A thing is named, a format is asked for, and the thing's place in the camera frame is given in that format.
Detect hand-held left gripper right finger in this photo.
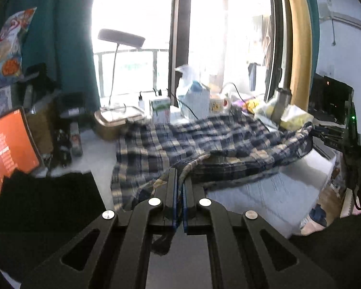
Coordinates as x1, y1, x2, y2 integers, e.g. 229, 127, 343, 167
183, 180, 337, 289

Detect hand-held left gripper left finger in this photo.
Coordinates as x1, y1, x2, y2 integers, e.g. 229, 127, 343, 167
20, 167, 180, 289

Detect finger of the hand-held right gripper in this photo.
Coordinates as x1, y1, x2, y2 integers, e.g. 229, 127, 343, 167
319, 135, 349, 155
313, 125, 348, 137

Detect blue plaid shirt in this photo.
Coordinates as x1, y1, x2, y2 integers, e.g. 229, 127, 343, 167
111, 115, 315, 256

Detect black computer case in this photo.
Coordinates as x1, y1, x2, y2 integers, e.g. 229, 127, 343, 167
308, 74, 354, 126

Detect yellow tissue pack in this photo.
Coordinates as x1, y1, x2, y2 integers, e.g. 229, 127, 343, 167
281, 105, 315, 131

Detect white foam pad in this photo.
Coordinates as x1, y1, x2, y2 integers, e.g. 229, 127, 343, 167
207, 150, 337, 239

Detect green white milk carton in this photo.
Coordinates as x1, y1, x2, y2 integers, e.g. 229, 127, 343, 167
149, 97, 171, 125

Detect yellow curtain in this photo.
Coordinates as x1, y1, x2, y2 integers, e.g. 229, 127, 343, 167
284, 0, 313, 109

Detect wooden tray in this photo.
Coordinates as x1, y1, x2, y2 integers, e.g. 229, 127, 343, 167
94, 106, 147, 141

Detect hanging laundry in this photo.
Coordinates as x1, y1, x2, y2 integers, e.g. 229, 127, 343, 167
247, 14, 273, 91

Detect white printed mug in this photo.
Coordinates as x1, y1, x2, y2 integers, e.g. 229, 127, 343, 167
210, 95, 233, 114

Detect black cloth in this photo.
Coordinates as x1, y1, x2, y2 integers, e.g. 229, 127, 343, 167
0, 170, 108, 280

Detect balcony railing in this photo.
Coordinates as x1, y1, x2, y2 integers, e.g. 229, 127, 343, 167
93, 49, 171, 97

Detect brown cardboard box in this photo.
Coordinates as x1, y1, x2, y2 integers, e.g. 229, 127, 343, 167
27, 96, 62, 155

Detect orange screen monitor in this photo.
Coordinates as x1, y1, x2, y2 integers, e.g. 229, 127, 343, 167
0, 107, 42, 208

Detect black desk lamp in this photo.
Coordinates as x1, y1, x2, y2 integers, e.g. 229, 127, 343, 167
98, 28, 146, 110

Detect teal curtain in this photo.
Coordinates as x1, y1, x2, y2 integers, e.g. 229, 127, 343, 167
0, 0, 101, 110

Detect snack bag on curtain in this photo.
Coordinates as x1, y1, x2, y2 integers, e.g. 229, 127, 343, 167
0, 7, 37, 88

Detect grey metal post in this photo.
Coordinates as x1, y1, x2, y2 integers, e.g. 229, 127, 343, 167
271, 88, 292, 123

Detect dark window frame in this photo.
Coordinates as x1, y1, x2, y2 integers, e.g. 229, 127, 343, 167
168, 0, 193, 106

